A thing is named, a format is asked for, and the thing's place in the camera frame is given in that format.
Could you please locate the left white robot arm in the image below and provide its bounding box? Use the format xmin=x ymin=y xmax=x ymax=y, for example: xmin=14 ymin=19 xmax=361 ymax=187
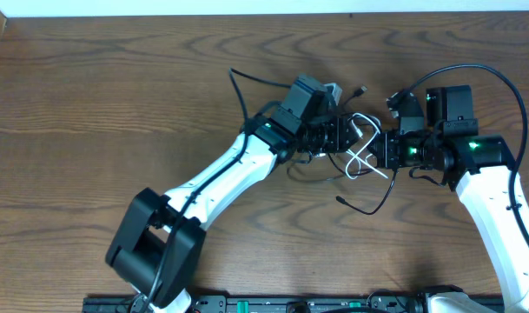
xmin=105 ymin=74 xmax=357 ymax=312

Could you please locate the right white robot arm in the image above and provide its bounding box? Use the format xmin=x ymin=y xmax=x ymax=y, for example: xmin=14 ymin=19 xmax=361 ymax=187
xmin=369 ymin=85 xmax=529 ymax=312

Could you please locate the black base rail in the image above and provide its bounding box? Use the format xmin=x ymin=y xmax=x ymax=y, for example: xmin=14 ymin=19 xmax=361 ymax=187
xmin=82 ymin=290 xmax=427 ymax=313

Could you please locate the black USB cable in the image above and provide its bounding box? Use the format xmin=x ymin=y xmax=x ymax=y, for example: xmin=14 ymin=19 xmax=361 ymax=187
xmin=335 ymin=167 xmax=400 ymax=216

